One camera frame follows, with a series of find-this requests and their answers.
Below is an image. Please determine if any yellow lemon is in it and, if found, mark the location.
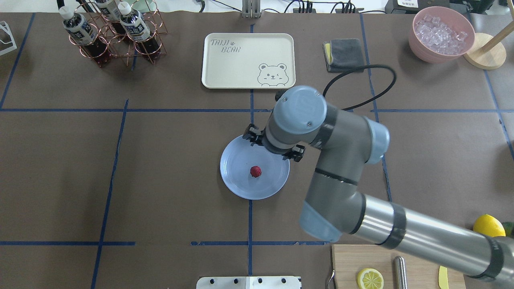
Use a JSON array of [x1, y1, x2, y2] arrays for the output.
[[472, 214, 506, 237]]

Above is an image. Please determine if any yellow plastic knife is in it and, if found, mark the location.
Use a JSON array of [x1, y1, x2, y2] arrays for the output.
[[438, 266, 449, 289]]

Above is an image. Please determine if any bottle white cap left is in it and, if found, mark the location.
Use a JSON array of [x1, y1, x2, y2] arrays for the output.
[[59, 6, 97, 46]]

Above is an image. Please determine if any cream bear tray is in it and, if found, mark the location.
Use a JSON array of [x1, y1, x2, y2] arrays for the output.
[[201, 33, 296, 90]]

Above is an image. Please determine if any bottle white cap rear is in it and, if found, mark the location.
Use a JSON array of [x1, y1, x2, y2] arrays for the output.
[[95, 0, 121, 22]]

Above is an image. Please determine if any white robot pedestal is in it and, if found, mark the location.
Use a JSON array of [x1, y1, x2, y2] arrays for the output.
[[196, 276, 302, 289]]

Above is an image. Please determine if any white wire cup rack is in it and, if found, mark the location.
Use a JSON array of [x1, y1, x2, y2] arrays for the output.
[[0, 21, 18, 56]]

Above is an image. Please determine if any green bowl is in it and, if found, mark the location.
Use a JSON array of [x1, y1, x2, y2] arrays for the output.
[[131, 0, 157, 12]]

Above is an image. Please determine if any wooden cutting board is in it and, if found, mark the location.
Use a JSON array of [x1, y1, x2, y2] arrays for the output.
[[331, 244, 467, 289]]

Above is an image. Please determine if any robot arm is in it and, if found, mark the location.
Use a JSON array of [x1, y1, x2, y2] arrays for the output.
[[262, 85, 513, 289]]

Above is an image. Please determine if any blue plate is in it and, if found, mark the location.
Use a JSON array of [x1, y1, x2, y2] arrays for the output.
[[220, 136, 290, 200]]

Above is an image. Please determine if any green lime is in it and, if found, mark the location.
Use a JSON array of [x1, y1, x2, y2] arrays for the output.
[[502, 222, 514, 238]]

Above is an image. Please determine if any grey folded cloth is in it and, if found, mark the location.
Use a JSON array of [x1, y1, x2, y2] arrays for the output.
[[322, 38, 365, 73]]

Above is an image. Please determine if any bottle white cap front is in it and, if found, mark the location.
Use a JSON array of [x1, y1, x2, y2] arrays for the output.
[[118, 1, 152, 43]]

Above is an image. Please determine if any lemon half slice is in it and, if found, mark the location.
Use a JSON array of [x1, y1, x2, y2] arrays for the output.
[[356, 268, 384, 289]]

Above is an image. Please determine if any red strawberry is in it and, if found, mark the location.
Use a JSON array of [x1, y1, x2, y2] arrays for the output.
[[250, 166, 262, 178]]

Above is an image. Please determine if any wooden stand with paper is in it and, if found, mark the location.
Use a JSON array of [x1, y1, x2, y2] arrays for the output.
[[464, 0, 513, 71]]

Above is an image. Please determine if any copper wire bottle rack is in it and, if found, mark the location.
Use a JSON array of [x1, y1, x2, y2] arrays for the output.
[[70, 0, 168, 66]]

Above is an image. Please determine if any pink bowl with ice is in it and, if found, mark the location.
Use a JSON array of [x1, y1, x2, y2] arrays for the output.
[[409, 6, 475, 63]]

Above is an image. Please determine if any bottle white cap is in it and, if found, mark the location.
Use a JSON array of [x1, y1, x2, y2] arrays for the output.
[[95, 0, 121, 22], [59, 6, 97, 46], [118, 1, 152, 43]]

